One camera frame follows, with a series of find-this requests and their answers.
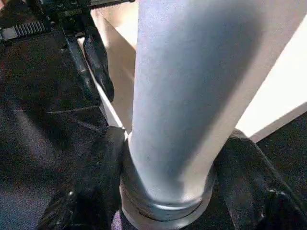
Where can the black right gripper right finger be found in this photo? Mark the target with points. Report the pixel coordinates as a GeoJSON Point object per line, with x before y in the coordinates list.
{"type": "Point", "coordinates": [259, 187]}

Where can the white plastic table leg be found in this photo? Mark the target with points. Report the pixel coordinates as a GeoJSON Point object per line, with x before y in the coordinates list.
{"type": "Point", "coordinates": [172, 95]}

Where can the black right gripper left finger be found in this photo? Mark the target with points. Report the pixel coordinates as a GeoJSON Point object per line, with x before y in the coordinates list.
{"type": "Point", "coordinates": [86, 187]}

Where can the black work mat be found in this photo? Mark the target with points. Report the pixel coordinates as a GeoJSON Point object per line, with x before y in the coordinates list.
{"type": "Point", "coordinates": [36, 119]}

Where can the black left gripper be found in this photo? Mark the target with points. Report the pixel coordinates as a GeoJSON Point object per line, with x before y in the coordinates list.
{"type": "Point", "coordinates": [60, 14]}

